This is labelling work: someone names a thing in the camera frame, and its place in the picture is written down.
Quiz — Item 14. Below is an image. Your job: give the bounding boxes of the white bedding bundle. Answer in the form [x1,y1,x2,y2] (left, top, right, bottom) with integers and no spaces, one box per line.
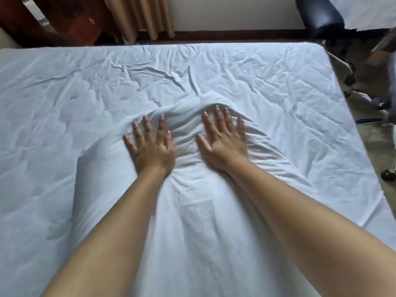
[327,0,396,31]

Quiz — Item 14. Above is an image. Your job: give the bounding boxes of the white bed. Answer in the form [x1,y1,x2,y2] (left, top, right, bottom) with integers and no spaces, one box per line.
[0,42,396,297]

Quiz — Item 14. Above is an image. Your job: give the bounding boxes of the white duvet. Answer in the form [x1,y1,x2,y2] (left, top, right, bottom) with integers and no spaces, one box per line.
[69,92,318,297]

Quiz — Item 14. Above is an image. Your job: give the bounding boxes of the black office chair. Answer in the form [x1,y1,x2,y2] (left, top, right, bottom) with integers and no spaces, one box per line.
[295,0,357,86]
[343,27,396,183]

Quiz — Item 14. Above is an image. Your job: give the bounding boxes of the person's right hand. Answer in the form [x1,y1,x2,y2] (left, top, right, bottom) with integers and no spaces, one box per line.
[195,104,250,174]

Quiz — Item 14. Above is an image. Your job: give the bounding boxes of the person's left forearm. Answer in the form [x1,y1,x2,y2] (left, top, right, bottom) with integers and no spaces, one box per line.
[42,168,172,297]

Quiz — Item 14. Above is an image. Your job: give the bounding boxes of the clear water bottle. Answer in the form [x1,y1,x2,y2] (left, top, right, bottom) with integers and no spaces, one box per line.
[20,0,51,27]

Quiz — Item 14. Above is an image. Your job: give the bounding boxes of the wooden nightstand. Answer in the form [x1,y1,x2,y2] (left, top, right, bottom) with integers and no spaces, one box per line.
[0,0,120,47]

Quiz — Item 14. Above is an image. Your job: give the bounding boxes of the person's left hand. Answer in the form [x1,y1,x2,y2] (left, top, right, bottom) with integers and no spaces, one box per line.
[123,114,177,177]

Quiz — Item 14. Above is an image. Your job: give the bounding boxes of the beige curtain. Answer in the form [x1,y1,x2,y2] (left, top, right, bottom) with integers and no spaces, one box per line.
[102,0,176,43]

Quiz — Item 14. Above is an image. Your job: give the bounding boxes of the person's right forearm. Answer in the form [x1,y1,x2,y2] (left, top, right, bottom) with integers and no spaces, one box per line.
[226,160,396,297]

